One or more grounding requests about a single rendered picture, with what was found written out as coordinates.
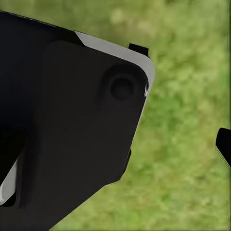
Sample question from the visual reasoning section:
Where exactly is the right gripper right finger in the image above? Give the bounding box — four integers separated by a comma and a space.
216, 128, 231, 167

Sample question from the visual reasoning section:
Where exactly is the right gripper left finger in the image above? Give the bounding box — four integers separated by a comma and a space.
0, 128, 25, 186

